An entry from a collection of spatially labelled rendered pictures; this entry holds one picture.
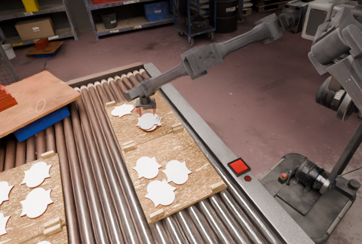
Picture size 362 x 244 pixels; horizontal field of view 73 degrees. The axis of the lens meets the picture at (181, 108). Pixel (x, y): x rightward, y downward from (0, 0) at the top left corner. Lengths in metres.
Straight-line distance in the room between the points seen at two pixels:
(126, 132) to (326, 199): 1.44
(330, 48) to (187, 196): 0.73
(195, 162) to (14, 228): 0.76
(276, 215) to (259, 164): 1.38
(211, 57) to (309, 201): 1.38
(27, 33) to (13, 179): 4.55
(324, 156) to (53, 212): 2.25
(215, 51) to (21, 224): 0.98
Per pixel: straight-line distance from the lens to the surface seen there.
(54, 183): 1.27
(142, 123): 1.35
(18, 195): 1.32
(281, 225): 1.07
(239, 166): 1.17
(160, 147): 1.24
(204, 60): 0.88
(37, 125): 1.59
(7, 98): 1.68
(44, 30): 5.68
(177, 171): 1.12
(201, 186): 1.08
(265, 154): 2.52
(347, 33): 0.66
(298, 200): 1.96
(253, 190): 1.12
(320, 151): 2.71
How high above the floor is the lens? 1.83
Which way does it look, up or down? 38 degrees down
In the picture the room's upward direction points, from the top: 5 degrees counter-clockwise
